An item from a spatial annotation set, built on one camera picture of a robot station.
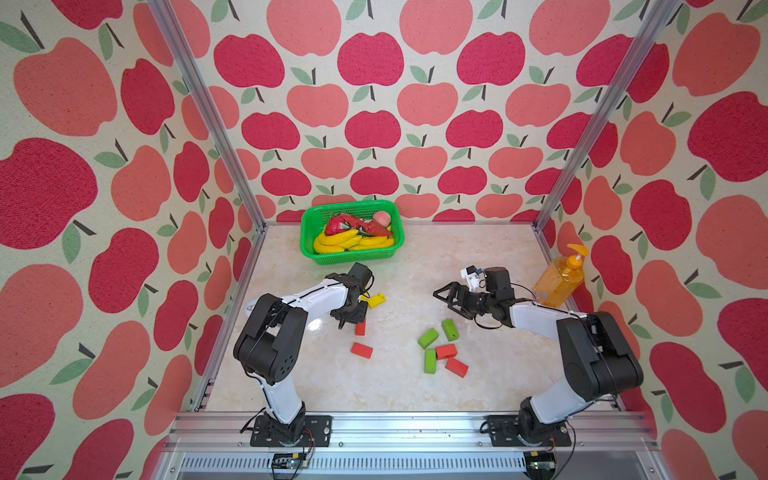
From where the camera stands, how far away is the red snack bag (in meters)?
1.06

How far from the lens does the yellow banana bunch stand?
1.07 m

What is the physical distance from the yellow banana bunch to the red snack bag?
0.05 ft
